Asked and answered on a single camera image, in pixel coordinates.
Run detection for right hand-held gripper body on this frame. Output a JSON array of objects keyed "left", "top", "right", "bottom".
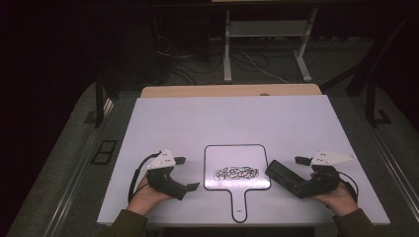
[{"left": 301, "top": 150, "right": 358, "bottom": 199}]

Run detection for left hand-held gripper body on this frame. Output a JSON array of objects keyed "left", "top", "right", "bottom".
[{"left": 146, "top": 149, "right": 189, "bottom": 201}]

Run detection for black whiteboard eraser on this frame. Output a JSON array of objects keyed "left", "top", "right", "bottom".
[{"left": 264, "top": 159, "right": 310, "bottom": 198}]

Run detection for small whiteboard with handle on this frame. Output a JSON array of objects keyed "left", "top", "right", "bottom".
[{"left": 203, "top": 143, "right": 272, "bottom": 224}]

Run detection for person's right hand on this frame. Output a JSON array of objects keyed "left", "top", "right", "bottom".
[{"left": 310, "top": 182, "right": 360, "bottom": 217}]

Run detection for person's left hand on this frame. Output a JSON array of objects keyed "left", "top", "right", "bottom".
[{"left": 126, "top": 176, "right": 174, "bottom": 217}]

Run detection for black metal stand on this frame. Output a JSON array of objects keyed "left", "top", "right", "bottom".
[
  {"left": 365, "top": 80, "right": 393, "bottom": 128},
  {"left": 93, "top": 70, "right": 116, "bottom": 129}
]

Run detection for white metal stand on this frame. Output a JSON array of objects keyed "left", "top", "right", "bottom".
[{"left": 222, "top": 8, "right": 319, "bottom": 83}]

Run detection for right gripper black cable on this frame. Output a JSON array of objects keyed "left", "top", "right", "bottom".
[{"left": 338, "top": 171, "right": 360, "bottom": 203}]

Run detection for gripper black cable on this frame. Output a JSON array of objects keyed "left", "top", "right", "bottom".
[
  {"left": 127, "top": 151, "right": 163, "bottom": 203},
  {"left": 338, "top": 171, "right": 360, "bottom": 203}
]

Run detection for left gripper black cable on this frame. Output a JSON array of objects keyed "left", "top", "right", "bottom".
[{"left": 127, "top": 151, "right": 163, "bottom": 203}]

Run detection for tangle of black floor cables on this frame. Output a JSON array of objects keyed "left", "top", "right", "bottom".
[{"left": 152, "top": 34, "right": 225, "bottom": 86}]

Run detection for white floor cable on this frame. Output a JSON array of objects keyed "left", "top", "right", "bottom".
[{"left": 235, "top": 48, "right": 292, "bottom": 85}]

